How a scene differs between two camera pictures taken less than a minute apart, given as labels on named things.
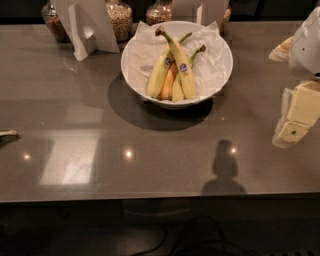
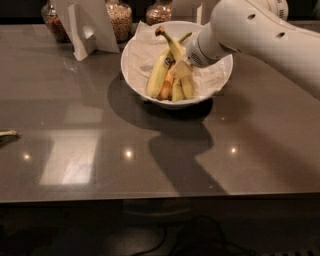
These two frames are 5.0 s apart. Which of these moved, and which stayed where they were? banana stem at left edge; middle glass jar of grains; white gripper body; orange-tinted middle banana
Moved: white gripper body
Stayed: middle glass jar of grains; orange-tinted middle banana; banana stem at left edge
